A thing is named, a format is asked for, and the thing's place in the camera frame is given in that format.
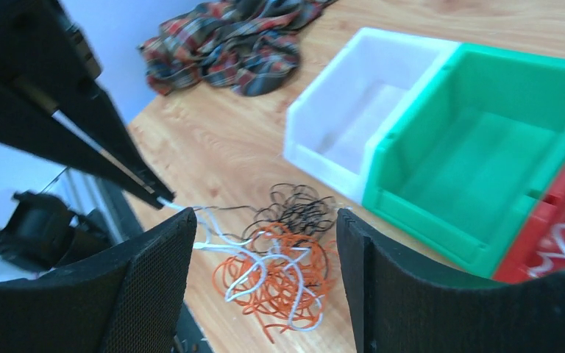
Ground black cable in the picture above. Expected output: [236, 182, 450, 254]
[209, 182, 339, 254]

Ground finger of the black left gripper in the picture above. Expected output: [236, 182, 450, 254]
[0, 1, 174, 201]
[0, 83, 163, 209]

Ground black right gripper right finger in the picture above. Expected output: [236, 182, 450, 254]
[336, 209, 565, 352]

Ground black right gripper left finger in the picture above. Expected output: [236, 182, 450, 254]
[0, 208, 197, 352]

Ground plaid flannel shirt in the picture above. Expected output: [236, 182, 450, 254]
[138, 1, 330, 96]

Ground white translucent plastic bin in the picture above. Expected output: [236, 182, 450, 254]
[283, 27, 460, 204]

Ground green plastic bin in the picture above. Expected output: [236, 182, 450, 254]
[362, 43, 565, 278]

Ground orange cable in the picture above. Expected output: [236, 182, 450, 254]
[212, 221, 338, 344]

